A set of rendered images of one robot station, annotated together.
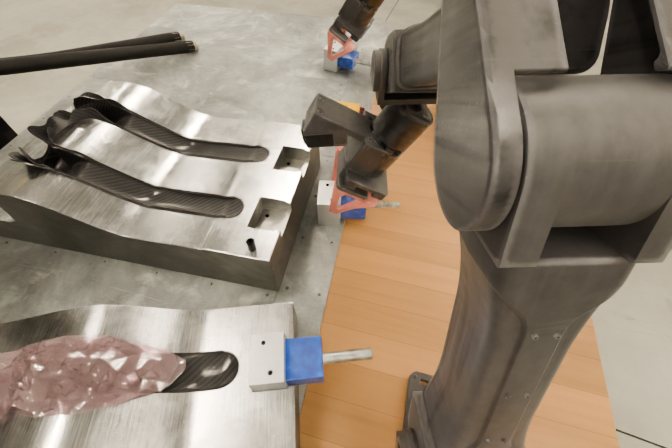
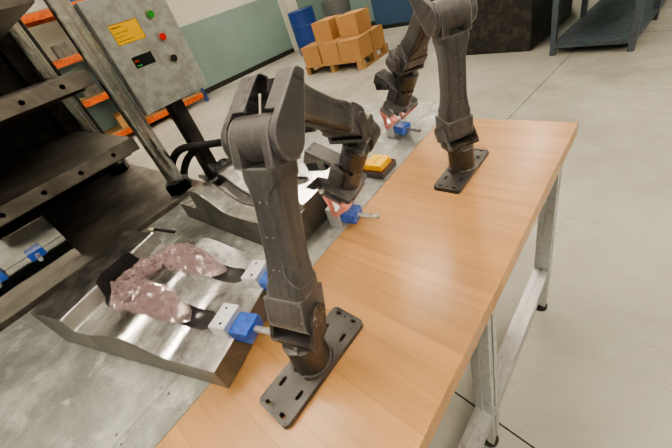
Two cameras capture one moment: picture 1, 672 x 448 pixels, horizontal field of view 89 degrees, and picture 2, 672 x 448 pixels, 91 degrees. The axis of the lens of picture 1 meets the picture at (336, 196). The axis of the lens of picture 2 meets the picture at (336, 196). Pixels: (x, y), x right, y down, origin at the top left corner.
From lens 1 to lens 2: 0.45 m
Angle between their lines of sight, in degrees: 32
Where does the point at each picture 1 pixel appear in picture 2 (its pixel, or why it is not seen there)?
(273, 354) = (257, 268)
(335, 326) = not seen: hidden behind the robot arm
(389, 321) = (341, 281)
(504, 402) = (268, 242)
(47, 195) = (205, 193)
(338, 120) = (318, 154)
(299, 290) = not seen: hidden behind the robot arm
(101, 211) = (223, 202)
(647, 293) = not seen: outside the picture
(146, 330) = (217, 252)
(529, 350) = (262, 210)
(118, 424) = (191, 281)
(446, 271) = (394, 261)
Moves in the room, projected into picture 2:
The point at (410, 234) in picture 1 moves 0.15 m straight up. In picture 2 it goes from (383, 237) to (369, 184)
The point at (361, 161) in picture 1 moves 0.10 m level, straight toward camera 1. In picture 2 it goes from (332, 178) to (306, 207)
